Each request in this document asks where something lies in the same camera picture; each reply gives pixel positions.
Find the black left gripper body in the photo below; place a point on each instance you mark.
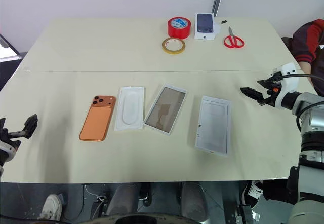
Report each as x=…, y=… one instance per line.
x=12, y=134

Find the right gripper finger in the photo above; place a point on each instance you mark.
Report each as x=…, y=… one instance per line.
x=265, y=82
x=254, y=94

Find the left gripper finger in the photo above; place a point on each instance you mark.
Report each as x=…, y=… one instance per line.
x=31, y=127
x=2, y=125

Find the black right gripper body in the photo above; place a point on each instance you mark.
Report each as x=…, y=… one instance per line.
x=273, y=94

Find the white box lid orange print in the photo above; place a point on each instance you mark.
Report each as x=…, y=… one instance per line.
x=213, y=127

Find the orange smartphone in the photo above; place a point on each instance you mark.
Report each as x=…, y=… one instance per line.
x=96, y=122

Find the white box base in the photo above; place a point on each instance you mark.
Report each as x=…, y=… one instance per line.
x=164, y=110

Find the white paper insert tray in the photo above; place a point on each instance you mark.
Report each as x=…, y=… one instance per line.
x=130, y=110

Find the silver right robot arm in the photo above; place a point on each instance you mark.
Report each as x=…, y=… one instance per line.
x=316, y=117

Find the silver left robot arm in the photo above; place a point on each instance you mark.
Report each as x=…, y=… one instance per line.
x=1, y=172

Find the white box dark phone print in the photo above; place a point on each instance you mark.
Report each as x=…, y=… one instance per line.
x=205, y=23

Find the bystander bare hand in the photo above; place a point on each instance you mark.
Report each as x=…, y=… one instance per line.
x=305, y=68

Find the person in red dark jacket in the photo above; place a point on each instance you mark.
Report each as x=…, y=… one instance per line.
x=310, y=39

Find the white shoe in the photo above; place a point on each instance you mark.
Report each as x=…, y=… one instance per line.
x=50, y=207

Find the yellow tape roll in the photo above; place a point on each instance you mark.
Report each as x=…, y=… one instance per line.
x=173, y=52

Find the black sneaker white laces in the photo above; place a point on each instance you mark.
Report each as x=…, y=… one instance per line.
x=250, y=193

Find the red tape roll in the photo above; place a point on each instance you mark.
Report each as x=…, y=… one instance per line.
x=174, y=34

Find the grey rounded leg shape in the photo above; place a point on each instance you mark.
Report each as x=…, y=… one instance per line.
x=193, y=203
x=122, y=198

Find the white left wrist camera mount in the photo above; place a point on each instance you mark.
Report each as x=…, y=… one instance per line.
x=6, y=153

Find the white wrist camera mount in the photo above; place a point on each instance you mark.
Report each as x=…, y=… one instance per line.
x=6, y=153
x=291, y=79

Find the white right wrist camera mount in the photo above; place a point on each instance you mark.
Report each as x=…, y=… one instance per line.
x=291, y=79

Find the grey metal frame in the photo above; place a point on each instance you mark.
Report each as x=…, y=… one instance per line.
x=7, y=54

